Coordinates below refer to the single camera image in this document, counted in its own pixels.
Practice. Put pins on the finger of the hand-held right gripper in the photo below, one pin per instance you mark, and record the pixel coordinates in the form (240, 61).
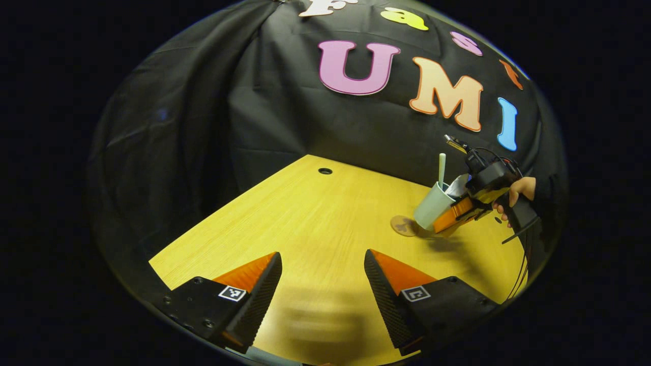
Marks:
(452, 213)

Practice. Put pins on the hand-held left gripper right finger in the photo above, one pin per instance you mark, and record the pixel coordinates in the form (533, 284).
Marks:
(386, 305)

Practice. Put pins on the white toothpaste tube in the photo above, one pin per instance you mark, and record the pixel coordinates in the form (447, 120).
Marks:
(459, 185)

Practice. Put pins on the wooden desktop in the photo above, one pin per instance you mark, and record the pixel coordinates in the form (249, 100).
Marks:
(330, 213)

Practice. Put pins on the black backdrop cloth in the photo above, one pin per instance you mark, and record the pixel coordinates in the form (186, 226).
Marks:
(285, 117)

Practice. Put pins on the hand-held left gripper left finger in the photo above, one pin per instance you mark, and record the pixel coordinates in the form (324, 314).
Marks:
(254, 305)

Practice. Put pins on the round wooden coaster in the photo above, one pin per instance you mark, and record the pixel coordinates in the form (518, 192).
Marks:
(402, 226)

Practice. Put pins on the white toothbrush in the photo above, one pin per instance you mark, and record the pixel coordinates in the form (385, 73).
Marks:
(442, 170)

